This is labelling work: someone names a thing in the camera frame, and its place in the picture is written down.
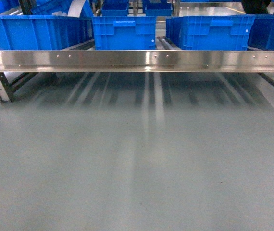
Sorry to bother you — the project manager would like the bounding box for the stainless steel roller shelf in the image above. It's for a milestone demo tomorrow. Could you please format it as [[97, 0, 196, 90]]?
[[0, 42, 274, 102]]

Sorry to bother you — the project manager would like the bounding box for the blue bin front left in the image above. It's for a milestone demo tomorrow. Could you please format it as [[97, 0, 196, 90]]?
[[92, 16, 157, 50]]

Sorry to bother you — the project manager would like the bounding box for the small blue tray right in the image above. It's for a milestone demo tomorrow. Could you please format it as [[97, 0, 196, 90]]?
[[143, 0, 173, 16]]

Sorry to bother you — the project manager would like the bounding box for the small blue tray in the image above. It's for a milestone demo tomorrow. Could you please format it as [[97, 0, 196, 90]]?
[[143, 0, 173, 16], [101, 0, 129, 17]]

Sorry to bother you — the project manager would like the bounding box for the small blue tray left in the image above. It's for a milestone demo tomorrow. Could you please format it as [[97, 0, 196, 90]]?
[[101, 0, 129, 17]]

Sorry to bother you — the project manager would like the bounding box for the blue bin front right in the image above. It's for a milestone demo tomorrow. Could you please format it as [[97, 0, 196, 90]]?
[[166, 14, 255, 51]]

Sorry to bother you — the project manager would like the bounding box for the blue bin far right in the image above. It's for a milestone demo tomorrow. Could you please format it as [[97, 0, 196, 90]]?
[[248, 14, 274, 51]]

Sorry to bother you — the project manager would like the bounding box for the tilted blue bin far left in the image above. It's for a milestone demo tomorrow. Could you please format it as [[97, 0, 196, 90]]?
[[0, 15, 93, 51]]

